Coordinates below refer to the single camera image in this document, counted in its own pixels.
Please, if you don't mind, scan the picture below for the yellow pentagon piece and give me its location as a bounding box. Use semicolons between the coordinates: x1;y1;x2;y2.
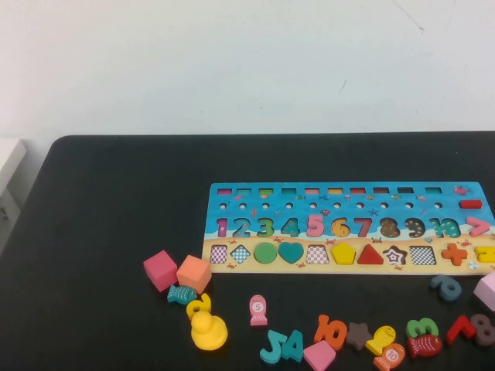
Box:
330;242;357;266

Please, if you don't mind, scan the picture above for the colourful wooden puzzle board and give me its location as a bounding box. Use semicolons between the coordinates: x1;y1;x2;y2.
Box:
201;181;495;276

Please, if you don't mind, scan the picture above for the green circle piece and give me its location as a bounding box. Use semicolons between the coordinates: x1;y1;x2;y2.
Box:
253;242;278;264

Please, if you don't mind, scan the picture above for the teal heart piece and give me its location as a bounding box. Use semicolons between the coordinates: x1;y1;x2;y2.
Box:
278;241;306;265

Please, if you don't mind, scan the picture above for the yellow number piece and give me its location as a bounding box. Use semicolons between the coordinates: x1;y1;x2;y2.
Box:
186;293;213;321

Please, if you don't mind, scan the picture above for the red triangle piece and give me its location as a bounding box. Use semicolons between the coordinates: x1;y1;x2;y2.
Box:
357;243;384;266

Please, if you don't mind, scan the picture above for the pink trapezoid piece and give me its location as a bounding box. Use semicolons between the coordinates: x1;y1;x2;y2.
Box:
303;340;336;371

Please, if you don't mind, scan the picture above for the brown star piece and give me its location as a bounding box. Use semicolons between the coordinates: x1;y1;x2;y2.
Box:
345;322;374;352

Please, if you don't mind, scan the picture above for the orange plus sign piece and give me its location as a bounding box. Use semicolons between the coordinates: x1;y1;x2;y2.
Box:
440;242;469;266

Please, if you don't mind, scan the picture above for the pink greater-than sign piece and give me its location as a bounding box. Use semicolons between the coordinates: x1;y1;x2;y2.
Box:
466;216;491;237

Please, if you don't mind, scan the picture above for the yellow equals sign piece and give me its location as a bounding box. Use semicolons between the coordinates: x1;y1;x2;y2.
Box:
474;246;495;264

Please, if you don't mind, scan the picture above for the pink number five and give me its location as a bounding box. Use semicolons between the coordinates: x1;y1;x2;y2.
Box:
307;213;326;238

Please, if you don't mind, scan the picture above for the orange cube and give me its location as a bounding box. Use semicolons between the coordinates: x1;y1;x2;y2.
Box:
176;254;213;294

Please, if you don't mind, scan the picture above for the magenta cube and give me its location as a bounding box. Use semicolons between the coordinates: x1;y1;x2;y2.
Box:
142;250;179;293

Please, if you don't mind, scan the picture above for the pink fish with five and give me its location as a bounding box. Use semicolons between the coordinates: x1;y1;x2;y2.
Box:
249;294;269;327

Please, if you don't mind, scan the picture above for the teal wooden fish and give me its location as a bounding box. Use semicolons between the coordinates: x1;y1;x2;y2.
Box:
166;284;198;305

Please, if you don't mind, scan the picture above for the yellow duck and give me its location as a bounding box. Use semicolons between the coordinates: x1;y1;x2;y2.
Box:
190;311;229;352

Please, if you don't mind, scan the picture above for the orange number ten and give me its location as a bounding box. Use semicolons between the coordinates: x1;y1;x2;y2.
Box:
313;315;349;352

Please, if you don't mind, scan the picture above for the teal number five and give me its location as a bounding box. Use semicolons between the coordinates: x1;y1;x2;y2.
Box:
259;330;289;366

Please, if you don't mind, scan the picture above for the teal number four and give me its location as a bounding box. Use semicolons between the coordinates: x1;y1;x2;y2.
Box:
280;329;306;363

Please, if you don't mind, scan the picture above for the yellow wooden fish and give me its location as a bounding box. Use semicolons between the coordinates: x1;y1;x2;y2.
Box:
365;325;398;357

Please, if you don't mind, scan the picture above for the orange fish with ten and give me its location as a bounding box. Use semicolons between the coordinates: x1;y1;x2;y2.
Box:
373;343;407;371

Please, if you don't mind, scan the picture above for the slate blue number nine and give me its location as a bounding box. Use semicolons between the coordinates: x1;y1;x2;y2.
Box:
429;274;463;302

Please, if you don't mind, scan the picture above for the green number three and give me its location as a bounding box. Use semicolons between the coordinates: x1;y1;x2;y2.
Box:
405;318;441;341

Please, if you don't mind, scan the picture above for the red wooden fish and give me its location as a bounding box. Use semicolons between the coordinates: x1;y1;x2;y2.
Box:
407;334;444;359

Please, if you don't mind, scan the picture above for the red number seven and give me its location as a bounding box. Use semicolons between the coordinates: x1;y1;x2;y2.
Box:
445;315;478;346

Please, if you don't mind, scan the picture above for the light pink cube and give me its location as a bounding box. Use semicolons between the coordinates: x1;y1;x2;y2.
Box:
473;270;495;312

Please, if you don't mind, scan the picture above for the brown number eight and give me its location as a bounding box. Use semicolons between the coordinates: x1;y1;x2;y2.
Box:
472;313;495;347

